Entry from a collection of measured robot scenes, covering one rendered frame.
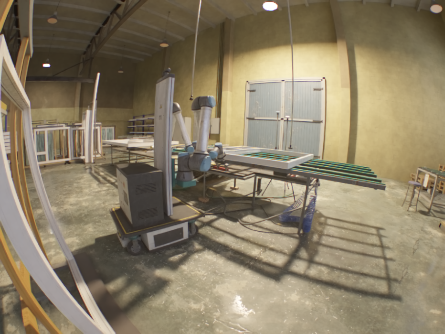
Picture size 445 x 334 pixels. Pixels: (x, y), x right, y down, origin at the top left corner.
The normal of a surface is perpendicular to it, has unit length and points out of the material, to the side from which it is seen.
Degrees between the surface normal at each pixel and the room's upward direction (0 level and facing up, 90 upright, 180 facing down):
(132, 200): 90
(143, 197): 90
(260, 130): 90
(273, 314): 0
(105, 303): 0
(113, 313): 0
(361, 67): 90
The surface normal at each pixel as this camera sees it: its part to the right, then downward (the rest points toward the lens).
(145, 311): 0.04, -0.98
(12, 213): 0.80, 0.15
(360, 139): -0.60, 0.12
